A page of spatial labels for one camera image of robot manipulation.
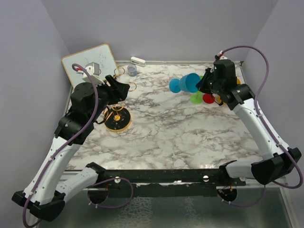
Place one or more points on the whiteboard with wooden frame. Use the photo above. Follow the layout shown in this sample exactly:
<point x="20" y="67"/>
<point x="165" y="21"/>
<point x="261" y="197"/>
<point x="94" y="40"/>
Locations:
<point x="101" y="55"/>

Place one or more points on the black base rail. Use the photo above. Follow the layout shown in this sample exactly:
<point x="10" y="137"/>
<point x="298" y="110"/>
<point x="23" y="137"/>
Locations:
<point x="164" y="183"/>

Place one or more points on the red wine glass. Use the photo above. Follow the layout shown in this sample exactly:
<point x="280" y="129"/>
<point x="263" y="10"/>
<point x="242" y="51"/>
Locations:
<point x="209" y="99"/>

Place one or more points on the gold wire glass rack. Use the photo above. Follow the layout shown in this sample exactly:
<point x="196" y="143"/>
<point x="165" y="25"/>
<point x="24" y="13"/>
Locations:
<point x="116" y="118"/>

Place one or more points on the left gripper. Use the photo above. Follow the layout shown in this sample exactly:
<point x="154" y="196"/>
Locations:
<point x="118" y="90"/>

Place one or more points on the blue wine glass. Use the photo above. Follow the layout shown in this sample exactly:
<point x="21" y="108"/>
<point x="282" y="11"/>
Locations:
<point x="186" y="84"/>

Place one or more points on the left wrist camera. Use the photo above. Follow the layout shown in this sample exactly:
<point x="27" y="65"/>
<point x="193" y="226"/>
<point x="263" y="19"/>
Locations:
<point x="94" y="71"/>

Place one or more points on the green wine glass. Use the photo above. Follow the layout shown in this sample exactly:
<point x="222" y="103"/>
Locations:
<point x="196" y="96"/>

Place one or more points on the white whiteboard eraser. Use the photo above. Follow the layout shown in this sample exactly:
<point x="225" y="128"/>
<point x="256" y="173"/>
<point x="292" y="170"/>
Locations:
<point x="138" y="61"/>

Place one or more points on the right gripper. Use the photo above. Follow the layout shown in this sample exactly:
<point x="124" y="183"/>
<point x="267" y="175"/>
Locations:
<point x="202" y="85"/>

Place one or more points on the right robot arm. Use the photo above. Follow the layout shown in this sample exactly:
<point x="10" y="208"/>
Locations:
<point x="278" y="158"/>

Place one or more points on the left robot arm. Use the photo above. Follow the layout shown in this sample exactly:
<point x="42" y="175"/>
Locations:
<point x="45" y="197"/>

